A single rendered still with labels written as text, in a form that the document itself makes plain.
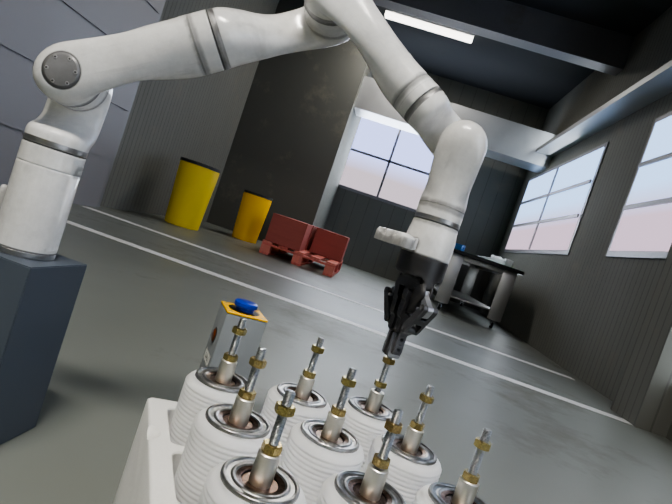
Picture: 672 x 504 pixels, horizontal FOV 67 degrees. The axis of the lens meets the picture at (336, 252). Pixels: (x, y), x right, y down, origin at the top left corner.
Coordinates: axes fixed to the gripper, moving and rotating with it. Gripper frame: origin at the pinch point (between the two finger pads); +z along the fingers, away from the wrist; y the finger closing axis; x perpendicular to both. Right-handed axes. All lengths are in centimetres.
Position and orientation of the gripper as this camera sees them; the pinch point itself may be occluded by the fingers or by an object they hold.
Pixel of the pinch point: (394, 343)
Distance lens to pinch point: 78.6
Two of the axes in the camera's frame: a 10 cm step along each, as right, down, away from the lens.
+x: -8.8, -2.8, -3.9
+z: -3.2, 9.5, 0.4
